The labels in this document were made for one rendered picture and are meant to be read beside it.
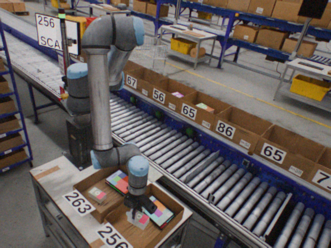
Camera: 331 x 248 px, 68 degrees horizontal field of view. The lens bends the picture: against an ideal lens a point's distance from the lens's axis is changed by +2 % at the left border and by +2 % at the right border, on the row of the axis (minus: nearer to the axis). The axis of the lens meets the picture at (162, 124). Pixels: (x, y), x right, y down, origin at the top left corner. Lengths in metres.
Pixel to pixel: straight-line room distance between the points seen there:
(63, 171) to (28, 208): 0.92
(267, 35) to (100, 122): 5.60
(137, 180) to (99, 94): 0.41
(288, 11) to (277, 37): 0.58
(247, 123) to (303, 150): 0.48
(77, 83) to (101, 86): 0.54
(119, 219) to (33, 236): 1.12
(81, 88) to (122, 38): 0.62
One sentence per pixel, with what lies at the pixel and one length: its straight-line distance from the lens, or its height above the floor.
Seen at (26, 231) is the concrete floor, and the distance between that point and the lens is 2.57.
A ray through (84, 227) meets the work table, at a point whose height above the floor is 0.75.
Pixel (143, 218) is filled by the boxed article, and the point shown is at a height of 0.95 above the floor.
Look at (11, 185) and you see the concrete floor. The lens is 2.99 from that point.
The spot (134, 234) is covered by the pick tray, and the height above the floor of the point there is 0.76.
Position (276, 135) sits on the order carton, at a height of 0.96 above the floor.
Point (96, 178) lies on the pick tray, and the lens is 1.74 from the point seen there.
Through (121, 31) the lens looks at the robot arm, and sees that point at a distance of 1.06.
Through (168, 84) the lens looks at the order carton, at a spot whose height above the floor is 0.98.
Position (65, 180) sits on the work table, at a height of 0.75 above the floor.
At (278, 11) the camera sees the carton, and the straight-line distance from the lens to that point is 6.55.
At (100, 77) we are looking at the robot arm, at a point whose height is 1.63.
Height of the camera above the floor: 2.03
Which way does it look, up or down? 32 degrees down
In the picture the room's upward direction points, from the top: 8 degrees clockwise
